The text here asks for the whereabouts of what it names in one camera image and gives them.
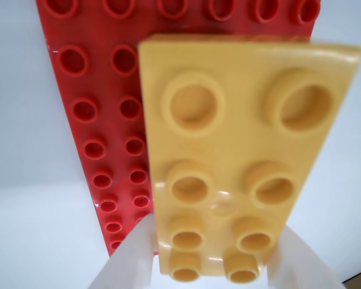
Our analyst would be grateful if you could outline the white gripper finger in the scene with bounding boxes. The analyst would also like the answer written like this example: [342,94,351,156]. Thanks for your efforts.
[88,213,159,289]
[266,225,346,289]

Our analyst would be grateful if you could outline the yellow lego brick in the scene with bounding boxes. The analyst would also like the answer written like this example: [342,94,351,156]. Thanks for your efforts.
[137,33,361,284]

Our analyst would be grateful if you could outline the red lego baseplate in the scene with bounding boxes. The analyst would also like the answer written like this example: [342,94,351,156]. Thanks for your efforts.
[35,0,323,259]

